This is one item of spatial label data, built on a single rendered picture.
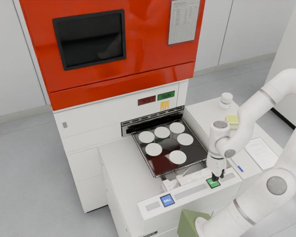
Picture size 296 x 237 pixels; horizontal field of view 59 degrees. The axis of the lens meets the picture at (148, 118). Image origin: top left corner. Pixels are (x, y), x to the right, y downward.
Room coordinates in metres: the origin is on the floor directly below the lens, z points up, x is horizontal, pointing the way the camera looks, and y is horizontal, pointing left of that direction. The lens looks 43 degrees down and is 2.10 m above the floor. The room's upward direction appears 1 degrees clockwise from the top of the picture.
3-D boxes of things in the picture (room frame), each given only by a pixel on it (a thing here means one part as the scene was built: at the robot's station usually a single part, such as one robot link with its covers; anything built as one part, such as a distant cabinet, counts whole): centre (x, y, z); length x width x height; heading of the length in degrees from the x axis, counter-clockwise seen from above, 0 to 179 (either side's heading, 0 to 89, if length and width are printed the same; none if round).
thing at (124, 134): (1.24, -0.04, 0.89); 0.44 x 0.02 x 0.10; 114
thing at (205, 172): (0.82, -0.26, 0.87); 0.36 x 0.08 x 0.03; 114
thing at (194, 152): (1.05, -0.14, 0.90); 0.34 x 0.34 x 0.01; 24
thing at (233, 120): (1.15, -0.51, 1.00); 0.07 x 0.07 x 0.07; 1
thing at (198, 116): (1.12, -0.53, 0.89); 0.62 x 0.35 x 0.14; 24
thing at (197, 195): (0.70, -0.23, 0.89); 0.55 x 0.09 x 0.14; 114
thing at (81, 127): (1.18, 0.13, 1.02); 0.82 x 0.03 x 0.40; 114
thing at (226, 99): (1.34, -0.51, 1.01); 0.07 x 0.07 x 0.10
